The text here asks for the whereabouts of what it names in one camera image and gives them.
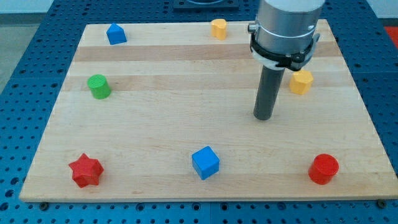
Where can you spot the yellow hexagon block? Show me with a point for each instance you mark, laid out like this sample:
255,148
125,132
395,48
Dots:
301,82

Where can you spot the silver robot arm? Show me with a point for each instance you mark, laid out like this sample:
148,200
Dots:
283,33

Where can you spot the wooden board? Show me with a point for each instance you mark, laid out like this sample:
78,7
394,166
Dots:
175,89

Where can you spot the blue cube block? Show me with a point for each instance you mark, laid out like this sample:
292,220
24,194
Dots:
205,162

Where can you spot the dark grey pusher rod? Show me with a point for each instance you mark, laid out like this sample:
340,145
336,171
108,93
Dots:
267,92

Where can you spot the yellow heart block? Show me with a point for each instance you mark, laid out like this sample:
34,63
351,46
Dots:
219,28

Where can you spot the green cylinder block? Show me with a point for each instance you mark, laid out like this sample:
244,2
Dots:
98,86

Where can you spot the blue pentagon block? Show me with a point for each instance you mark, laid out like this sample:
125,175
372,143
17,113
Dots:
116,34

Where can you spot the red star block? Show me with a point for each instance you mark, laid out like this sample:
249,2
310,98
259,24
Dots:
86,171

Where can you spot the red cylinder block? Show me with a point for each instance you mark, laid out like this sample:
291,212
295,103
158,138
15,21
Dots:
323,168

